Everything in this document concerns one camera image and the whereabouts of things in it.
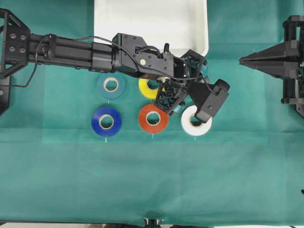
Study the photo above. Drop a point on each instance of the yellow tape roll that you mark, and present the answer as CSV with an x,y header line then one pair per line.
x,y
146,90

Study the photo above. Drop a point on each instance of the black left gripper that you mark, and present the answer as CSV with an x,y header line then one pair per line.
x,y
186,69

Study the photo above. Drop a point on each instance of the red tape roll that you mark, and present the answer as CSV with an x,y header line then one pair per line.
x,y
152,119

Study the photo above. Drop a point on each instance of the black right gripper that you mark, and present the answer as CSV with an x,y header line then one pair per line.
x,y
291,70

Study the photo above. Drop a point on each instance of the blue tape roll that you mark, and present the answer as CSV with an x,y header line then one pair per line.
x,y
106,121

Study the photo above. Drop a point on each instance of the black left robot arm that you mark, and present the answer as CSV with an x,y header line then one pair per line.
x,y
124,53

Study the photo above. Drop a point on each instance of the white tape roll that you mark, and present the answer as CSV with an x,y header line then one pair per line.
x,y
187,125

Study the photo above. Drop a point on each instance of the green table cloth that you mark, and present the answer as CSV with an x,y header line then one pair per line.
x,y
247,170

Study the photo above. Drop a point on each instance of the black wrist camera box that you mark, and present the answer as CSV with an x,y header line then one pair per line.
x,y
208,98

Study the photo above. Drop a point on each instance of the white plastic case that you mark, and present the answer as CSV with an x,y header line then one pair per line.
x,y
181,23

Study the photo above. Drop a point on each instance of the teal tape roll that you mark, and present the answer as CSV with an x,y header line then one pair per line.
x,y
111,86

